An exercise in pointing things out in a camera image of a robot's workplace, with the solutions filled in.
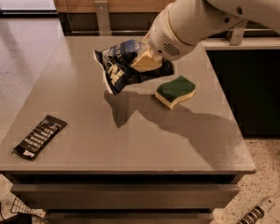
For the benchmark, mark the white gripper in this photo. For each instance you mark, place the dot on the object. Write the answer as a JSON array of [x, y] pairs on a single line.
[[165, 38]]

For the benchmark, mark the blue chip bag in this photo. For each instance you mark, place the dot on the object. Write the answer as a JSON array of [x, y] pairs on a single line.
[[116, 62]]

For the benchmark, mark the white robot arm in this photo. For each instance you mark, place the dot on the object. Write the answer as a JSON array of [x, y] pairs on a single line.
[[265, 12]]

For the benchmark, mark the black rxbar chocolate bar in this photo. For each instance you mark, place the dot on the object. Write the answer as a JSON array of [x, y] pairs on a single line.
[[33, 143]]

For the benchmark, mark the green and yellow sponge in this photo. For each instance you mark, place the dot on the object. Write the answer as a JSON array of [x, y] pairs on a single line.
[[176, 91]]

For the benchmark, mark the grey drawer cabinet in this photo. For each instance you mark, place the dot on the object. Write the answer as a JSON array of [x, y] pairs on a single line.
[[126, 158]]

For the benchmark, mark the white power strip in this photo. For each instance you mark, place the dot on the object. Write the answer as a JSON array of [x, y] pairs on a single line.
[[259, 210]]

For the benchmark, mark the left metal bracket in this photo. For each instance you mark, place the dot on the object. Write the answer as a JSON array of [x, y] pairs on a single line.
[[102, 15]]

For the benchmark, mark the metal bracket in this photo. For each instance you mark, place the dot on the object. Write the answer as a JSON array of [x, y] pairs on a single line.
[[102, 15], [236, 33]]

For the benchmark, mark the right metal bracket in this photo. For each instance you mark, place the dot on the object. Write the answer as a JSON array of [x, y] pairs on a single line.
[[236, 33]]

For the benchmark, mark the black wire basket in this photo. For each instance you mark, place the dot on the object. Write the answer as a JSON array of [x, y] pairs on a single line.
[[19, 207]]

